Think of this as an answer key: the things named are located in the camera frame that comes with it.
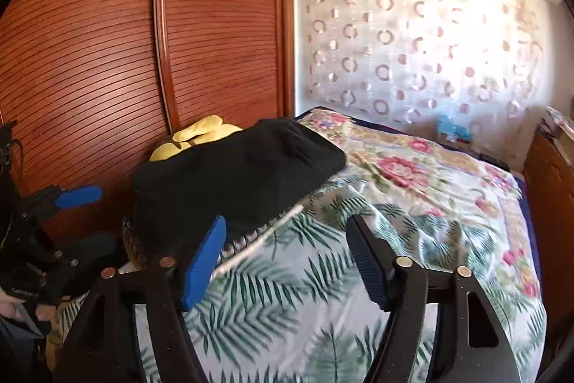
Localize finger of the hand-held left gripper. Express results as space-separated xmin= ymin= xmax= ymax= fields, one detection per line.
xmin=54 ymin=232 xmax=122 ymax=276
xmin=29 ymin=185 xmax=103 ymax=218

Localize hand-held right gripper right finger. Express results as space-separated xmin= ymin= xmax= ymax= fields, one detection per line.
xmin=347 ymin=214 xmax=523 ymax=383

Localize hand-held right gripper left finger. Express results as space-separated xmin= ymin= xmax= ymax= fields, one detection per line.
xmin=54 ymin=215 xmax=227 ymax=383

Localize black printed t-shirt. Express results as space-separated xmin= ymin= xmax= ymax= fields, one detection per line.
xmin=132 ymin=118 xmax=347 ymax=262

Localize person's left hand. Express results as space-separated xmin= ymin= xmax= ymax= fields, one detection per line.
xmin=0 ymin=291 xmax=59 ymax=322

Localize black white patterned cloth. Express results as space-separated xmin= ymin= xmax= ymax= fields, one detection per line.
xmin=122 ymin=204 xmax=306 ymax=276

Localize palm-leaf print bed sheet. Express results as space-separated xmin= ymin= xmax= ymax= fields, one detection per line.
xmin=45 ymin=174 xmax=548 ymax=383

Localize floral quilt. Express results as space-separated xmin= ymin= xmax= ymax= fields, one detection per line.
xmin=296 ymin=107 xmax=545 ymax=321

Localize wooden slatted wardrobe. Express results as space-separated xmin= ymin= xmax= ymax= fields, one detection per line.
xmin=0 ymin=0 xmax=297 ymax=258

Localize yellow plush toy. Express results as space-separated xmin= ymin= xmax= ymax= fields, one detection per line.
xmin=149 ymin=115 xmax=245 ymax=162

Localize blue tissue box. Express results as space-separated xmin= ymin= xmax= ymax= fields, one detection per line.
xmin=437 ymin=115 xmax=471 ymax=141

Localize wooden side cabinet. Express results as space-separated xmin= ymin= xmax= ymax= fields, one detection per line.
xmin=522 ymin=127 xmax=574 ymax=258

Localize circle-pattern sheer curtain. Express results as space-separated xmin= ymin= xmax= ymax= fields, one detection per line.
xmin=293 ymin=0 xmax=545 ymax=132

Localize floral fabric pile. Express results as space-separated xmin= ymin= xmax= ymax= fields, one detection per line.
xmin=540 ymin=105 xmax=574 ymax=141

